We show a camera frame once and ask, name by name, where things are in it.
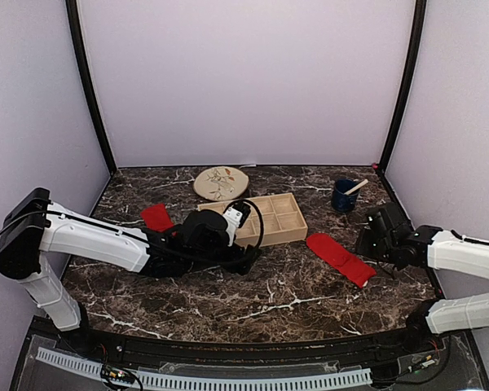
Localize left black frame post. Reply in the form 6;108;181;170
65;0;117;176

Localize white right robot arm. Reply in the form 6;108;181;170
356;203;489;354

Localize wooden stick in mug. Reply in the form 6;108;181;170
345;179;368;196

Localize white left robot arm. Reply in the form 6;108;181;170
0;187;262;355

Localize red sock near left arm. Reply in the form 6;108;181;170
140;204;174;233

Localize right black frame post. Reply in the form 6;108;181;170
377;0;427;175

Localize dark blue mug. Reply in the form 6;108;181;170
331;178;359;213

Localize red sock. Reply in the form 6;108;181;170
306;233;377;288

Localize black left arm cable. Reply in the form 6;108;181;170
227;198;265;249

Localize wooden compartment tray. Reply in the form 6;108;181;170
196;192;309;253

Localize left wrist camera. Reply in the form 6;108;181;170
222;200;251;240

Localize white slotted cable duct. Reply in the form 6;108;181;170
35;347;372;390

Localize black frame post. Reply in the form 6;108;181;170
377;0;427;175
65;0;117;176

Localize floral ceramic plate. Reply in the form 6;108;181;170
193;166;249;202

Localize black front rail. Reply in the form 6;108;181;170
112;336;377;366

